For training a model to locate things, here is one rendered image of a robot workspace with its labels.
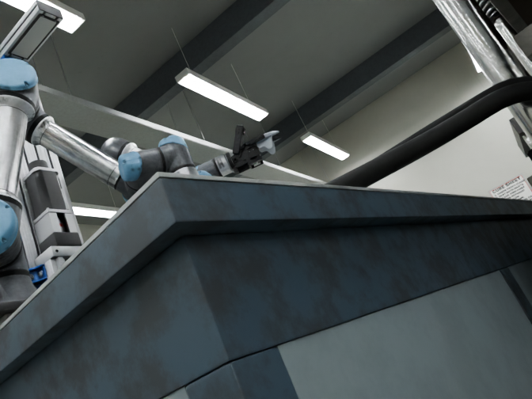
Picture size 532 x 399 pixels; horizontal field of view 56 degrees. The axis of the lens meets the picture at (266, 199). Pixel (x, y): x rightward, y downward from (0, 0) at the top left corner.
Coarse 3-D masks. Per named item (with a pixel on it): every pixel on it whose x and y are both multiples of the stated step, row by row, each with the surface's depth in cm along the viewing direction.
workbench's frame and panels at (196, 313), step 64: (192, 192) 35; (256, 192) 40; (320, 192) 48; (384, 192) 59; (128, 256) 35; (192, 256) 34; (256, 256) 39; (320, 256) 45; (384, 256) 54; (448, 256) 68; (512, 256) 90; (64, 320) 41; (128, 320) 38; (192, 320) 34; (256, 320) 35; (320, 320) 40; (384, 320) 47; (448, 320) 57; (512, 320) 72; (0, 384) 52; (64, 384) 44; (128, 384) 38; (192, 384) 33; (256, 384) 32; (320, 384) 36; (384, 384) 42; (448, 384) 49; (512, 384) 60
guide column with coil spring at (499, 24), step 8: (480, 0) 164; (488, 0) 162; (488, 8) 162; (488, 16) 163; (496, 24) 161; (504, 24) 159; (504, 32) 159; (512, 32) 158; (512, 40) 158; (512, 48) 158; (520, 56) 156; (528, 64) 155
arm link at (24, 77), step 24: (0, 72) 126; (24, 72) 128; (0, 96) 124; (24, 96) 127; (0, 120) 122; (24, 120) 127; (0, 144) 119; (24, 144) 126; (0, 168) 117; (0, 192) 113; (0, 216) 109; (0, 240) 108; (0, 264) 115
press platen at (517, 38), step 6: (522, 30) 92; (528, 30) 92; (516, 36) 93; (522, 36) 92; (528, 36) 92; (516, 42) 93; (522, 42) 92; (528, 42) 92; (522, 48) 92; (528, 48) 92; (528, 54) 92
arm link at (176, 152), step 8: (176, 136) 138; (160, 144) 138; (168, 144) 136; (176, 144) 136; (184, 144) 138; (168, 152) 134; (176, 152) 135; (184, 152) 136; (168, 160) 134; (176, 160) 134; (184, 160) 135; (192, 160) 138; (168, 168) 135; (176, 168) 134
